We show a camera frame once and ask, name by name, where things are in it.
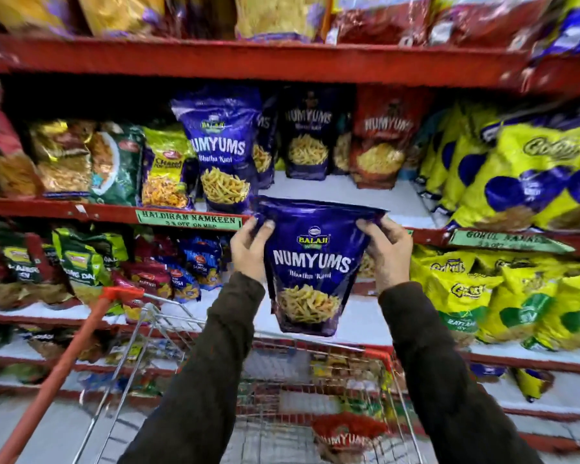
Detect person's right hand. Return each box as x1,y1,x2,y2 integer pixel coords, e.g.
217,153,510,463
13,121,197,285
356,216,414,295

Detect person's left hand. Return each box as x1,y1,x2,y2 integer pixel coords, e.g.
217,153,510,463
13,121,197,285
230,216,276,284

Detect blue snack packet yellow sticks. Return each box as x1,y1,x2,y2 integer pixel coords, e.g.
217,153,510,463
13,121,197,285
254,195,387,338
254,96,279,190
171,87,263,214

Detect person's right forearm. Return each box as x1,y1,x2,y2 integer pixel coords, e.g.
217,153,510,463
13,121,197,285
378,281,544,464

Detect person's left forearm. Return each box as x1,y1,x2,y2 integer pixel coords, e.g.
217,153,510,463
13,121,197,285
118,271,266,464

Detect group of small blue packets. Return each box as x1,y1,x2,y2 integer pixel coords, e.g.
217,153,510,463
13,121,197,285
164,236,224,304

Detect green shelf label strip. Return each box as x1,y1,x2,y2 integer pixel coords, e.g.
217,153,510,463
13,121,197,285
135,210,244,232
449,230,576,255

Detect dark blue snack packet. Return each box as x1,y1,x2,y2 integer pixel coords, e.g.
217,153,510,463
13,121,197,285
280,87,340,181
331,115,353,176

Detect red snack packet yellow noodles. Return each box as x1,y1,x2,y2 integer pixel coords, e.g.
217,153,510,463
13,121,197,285
350,87,433,190

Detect yellow green snack packet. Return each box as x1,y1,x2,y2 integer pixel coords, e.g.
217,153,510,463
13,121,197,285
141,126,197,210

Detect red small snack packet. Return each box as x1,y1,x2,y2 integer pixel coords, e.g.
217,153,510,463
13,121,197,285
124,237,175,301

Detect pile of groceries in cart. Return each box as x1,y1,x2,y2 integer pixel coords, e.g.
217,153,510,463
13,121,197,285
310,353,393,417

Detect group of yellow green packets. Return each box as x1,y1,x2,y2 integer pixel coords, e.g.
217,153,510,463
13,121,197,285
410,245,580,354

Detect row of yellow blue packets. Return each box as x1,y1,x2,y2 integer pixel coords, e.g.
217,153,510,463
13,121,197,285
413,101,580,233

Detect red metal shelf rack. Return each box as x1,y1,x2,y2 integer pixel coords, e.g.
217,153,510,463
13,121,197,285
0,34,580,455

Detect green lentil snack packet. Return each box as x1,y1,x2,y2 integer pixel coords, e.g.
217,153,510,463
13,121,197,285
52,228,129,306

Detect red snack packet in cart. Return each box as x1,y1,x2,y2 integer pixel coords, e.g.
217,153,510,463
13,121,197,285
311,412,390,464

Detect dark red snack packet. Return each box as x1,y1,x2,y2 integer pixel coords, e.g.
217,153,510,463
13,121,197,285
429,0,553,48
328,0,434,47

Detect pale yellow noodle snack packet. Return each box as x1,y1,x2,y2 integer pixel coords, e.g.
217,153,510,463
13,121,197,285
234,0,327,43

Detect gold clear snack packet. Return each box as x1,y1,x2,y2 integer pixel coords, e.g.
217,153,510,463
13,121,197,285
29,120,97,197

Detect small yellow blue packet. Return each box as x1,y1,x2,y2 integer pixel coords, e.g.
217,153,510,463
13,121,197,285
514,368,556,403

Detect dark brown snack packet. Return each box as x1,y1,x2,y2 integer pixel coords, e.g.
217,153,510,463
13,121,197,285
167,0,237,40

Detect group of red green packets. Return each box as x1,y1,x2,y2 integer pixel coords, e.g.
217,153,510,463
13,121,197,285
0,231,74,311

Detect yellow snack packet purple trim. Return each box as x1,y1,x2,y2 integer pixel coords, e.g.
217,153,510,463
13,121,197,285
0,0,74,35
76,0,166,37

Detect red orange snack packet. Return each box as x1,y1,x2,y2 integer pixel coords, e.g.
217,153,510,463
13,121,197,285
0,76,44,199

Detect blue white snack packet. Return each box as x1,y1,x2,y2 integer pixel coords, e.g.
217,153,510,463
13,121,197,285
536,0,580,59

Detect wire shopping cart red handle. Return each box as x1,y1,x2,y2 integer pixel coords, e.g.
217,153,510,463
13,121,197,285
0,285,426,464

